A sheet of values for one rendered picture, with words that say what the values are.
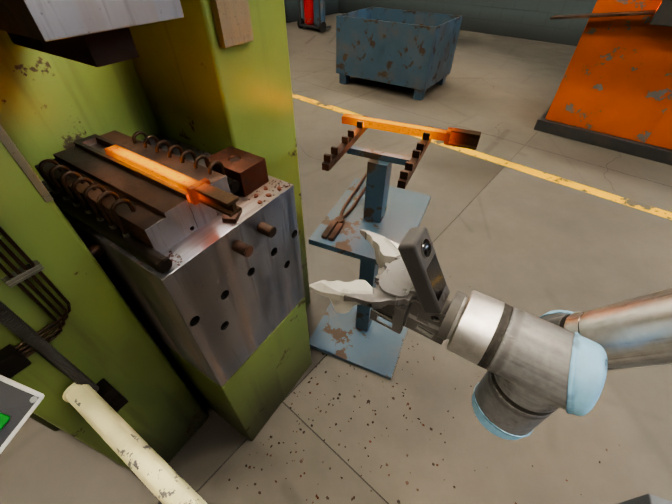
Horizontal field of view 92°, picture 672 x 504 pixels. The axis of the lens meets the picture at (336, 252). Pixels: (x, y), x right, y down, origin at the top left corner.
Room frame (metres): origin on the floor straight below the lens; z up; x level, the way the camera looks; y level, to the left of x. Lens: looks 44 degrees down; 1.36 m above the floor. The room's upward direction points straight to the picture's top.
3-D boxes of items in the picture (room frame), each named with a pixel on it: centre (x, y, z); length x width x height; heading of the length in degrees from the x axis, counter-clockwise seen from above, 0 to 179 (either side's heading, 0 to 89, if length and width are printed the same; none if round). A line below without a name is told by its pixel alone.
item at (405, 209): (0.89, -0.13, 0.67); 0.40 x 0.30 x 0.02; 156
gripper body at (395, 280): (0.30, -0.12, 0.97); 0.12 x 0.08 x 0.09; 57
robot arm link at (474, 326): (0.26, -0.19, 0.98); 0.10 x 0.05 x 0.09; 147
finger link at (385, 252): (0.40, -0.07, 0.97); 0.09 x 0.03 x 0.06; 21
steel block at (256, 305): (0.70, 0.44, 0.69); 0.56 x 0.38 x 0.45; 57
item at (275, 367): (0.70, 0.44, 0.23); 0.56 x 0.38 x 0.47; 57
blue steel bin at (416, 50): (4.59, -0.73, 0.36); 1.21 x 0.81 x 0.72; 56
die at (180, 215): (0.65, 0.47, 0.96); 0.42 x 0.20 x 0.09; 57
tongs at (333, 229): (1.04, -0.09, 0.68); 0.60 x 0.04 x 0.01; 157
